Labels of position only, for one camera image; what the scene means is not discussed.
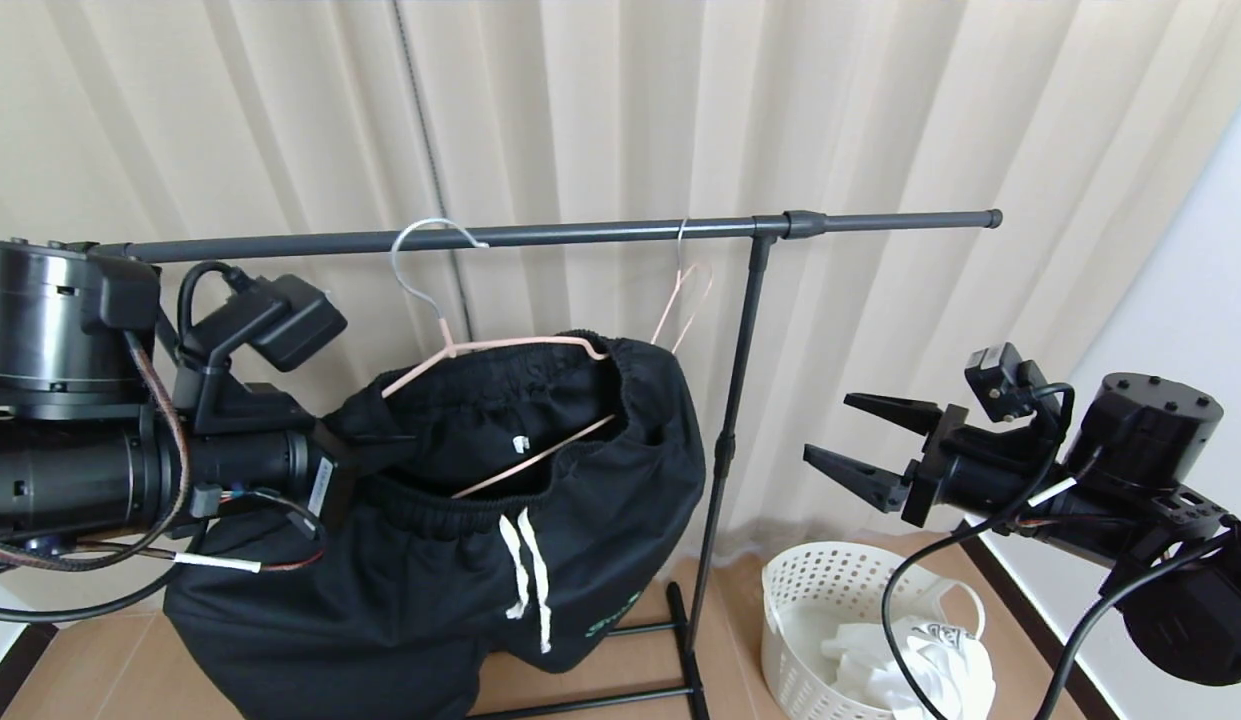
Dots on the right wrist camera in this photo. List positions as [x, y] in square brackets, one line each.
[1005, 385]

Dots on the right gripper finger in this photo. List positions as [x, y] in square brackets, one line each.
[865, 480]
[905, 412]

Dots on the beige curtain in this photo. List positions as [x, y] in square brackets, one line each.
[880, 120]

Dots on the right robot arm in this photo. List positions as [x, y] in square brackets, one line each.
[1150, 440]

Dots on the pink clothes hanger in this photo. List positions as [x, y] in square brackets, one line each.
[510, 345]
[680, 300]

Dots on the white printed garment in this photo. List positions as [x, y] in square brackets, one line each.
[900, 670]

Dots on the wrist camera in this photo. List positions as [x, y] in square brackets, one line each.
[290, 320]
[1005, 385]

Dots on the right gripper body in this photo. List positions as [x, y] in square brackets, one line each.
[990, 470]

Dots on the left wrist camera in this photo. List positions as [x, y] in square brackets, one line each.
[290, 320]

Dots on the white laundry basket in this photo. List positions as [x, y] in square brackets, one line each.
[790, 660]

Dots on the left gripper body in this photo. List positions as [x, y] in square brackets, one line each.
[250, 465]

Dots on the black shorts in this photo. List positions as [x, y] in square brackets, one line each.
[400, 600]

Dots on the black clothes rack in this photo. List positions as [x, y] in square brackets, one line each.
[580, 233]

